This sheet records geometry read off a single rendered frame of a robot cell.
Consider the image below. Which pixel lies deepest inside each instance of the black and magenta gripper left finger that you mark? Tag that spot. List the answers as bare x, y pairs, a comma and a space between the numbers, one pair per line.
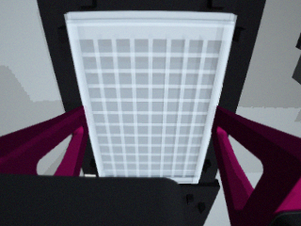
21, 151

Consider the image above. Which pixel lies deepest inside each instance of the grey bench mat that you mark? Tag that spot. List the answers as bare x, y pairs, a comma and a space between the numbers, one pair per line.
29, 92

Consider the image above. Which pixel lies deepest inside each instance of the clear assay plate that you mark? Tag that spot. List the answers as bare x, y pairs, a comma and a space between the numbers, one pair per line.
155, 107

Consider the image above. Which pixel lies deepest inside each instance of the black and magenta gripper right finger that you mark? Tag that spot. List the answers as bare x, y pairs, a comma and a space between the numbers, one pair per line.
279, 188

